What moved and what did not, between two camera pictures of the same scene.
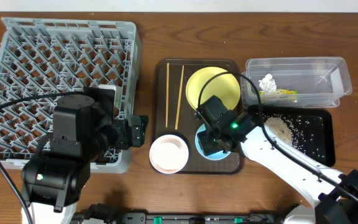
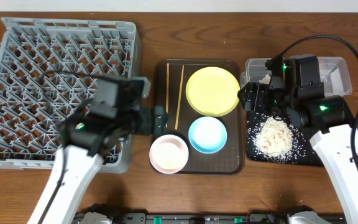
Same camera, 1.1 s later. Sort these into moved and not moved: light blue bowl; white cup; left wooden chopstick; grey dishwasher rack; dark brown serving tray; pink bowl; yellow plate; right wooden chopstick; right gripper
Moved: white cup; right gripper; light blue bowl
Not moved: left wooden chopstick; yellow plate; dark brown serving tray; pink bowl; right wooden chopstick; grey dishwasher rack
